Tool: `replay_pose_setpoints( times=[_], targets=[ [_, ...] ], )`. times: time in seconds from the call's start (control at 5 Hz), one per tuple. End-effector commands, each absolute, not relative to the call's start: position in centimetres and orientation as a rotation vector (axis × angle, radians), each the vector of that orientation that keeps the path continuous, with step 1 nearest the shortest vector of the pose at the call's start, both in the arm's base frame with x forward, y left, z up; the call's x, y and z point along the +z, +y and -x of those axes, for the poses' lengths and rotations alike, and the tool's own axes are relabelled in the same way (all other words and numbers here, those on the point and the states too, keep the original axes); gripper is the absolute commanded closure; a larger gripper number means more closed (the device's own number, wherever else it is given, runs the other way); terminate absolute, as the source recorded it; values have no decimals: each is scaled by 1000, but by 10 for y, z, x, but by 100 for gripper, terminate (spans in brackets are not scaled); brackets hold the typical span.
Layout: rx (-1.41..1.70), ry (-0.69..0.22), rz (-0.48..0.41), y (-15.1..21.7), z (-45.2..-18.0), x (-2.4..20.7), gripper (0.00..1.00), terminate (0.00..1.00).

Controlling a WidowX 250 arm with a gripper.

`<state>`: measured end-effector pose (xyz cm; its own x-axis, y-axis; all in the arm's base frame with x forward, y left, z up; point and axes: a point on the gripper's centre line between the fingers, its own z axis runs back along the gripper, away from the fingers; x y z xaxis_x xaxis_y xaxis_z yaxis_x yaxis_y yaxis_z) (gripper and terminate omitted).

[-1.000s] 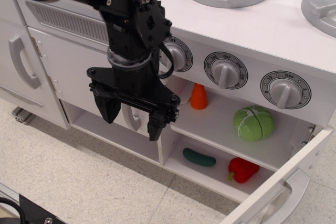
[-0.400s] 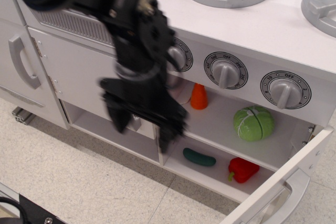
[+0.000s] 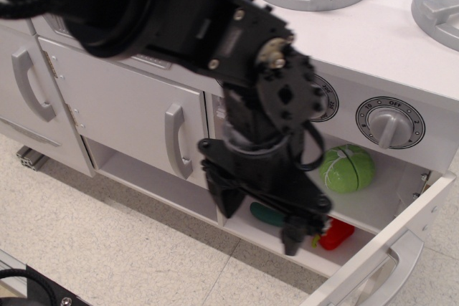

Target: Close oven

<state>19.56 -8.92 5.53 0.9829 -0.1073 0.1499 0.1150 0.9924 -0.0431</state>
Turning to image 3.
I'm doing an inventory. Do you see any aluminium frame rail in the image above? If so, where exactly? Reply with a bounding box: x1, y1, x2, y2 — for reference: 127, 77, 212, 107
16, 146, 47, 171

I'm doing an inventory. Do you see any green toy cabbage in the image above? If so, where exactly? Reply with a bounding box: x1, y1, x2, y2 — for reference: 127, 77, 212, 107
319, 144, 376, 193

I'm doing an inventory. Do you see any silver oven door handle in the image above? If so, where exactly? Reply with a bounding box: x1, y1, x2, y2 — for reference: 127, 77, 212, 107
349, 230, 424, 305

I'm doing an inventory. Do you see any green toy cucumber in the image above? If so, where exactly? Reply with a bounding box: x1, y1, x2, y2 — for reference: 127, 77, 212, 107
250, 202, 285, 227

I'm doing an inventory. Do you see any silver fridge door handle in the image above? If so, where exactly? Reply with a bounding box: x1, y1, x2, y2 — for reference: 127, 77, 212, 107
11, 48, 56, 123

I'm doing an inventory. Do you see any grey right control knob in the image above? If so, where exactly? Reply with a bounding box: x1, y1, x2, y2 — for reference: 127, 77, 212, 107
356, 96, 425, 150

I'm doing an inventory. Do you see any silver stove burner right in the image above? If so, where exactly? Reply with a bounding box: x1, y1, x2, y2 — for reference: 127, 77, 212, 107
411, 0, 458, 51

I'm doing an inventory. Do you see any white oven door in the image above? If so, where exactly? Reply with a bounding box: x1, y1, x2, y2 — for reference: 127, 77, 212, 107
302, 171, 456, 305

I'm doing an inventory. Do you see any white toy kitchen unit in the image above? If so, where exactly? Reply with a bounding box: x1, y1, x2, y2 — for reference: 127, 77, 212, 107
0, 0, 459, 278

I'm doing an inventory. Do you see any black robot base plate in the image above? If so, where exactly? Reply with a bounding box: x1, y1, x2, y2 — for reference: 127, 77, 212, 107
0, 264, 90, 306

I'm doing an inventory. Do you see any grey middle control knob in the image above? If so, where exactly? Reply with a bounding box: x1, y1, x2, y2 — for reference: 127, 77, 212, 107
311, 75, 339, 123

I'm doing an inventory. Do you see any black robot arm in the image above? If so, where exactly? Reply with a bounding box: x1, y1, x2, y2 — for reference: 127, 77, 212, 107
1, 0, 332, 256

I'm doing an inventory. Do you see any red toy bell pepper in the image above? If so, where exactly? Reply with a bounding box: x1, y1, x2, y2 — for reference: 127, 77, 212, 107
311, 217, 355, 251

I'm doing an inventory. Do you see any silver cabinet door handle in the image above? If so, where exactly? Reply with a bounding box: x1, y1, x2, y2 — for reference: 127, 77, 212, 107
164, 103, 193, 180

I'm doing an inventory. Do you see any white cabinet door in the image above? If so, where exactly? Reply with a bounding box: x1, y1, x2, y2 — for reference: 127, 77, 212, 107
39, 38, 207, 186

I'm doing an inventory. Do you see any silver vent grille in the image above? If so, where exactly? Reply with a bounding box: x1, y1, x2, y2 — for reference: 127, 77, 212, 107
32, 14, 172, 70

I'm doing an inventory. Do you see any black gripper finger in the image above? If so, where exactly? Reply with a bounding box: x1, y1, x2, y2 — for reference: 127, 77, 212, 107
280, 218, 308, 256
207, 173, 245, 219

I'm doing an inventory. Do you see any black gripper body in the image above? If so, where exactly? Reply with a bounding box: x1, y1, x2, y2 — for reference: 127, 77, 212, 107
197, 137, 333, 235

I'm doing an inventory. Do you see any grey control knob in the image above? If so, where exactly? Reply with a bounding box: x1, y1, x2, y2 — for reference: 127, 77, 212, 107
311, 75, 339, 123
356, 96, 425, 150

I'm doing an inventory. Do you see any white left fridge door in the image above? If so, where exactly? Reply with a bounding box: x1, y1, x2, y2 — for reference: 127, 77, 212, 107
1, 20, 95, 176

